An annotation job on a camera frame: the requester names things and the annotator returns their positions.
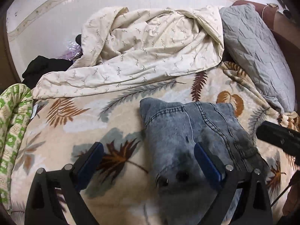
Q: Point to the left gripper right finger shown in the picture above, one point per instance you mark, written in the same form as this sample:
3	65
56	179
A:
253	206

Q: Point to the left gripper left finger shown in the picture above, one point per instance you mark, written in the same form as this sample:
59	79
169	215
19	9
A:
43	205

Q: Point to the person right hand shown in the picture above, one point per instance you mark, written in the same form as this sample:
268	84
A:
292	202

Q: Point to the leaf pattern fleece blanket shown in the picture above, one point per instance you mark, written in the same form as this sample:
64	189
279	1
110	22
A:
123	190

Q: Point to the green white patterned quilt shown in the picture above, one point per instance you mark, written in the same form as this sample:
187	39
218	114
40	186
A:
16	111

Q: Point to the grey quilted pillow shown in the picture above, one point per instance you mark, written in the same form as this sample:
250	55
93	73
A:
252	45

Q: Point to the black garment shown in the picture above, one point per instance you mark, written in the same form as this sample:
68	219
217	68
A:
42	65

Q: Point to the purple plastic bag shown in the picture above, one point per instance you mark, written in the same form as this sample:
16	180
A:
73	52

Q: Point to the cream patterned duvet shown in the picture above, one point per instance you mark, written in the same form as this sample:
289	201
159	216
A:
123	49

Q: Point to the wooden door frame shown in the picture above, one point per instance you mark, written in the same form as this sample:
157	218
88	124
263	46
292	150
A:
9	75

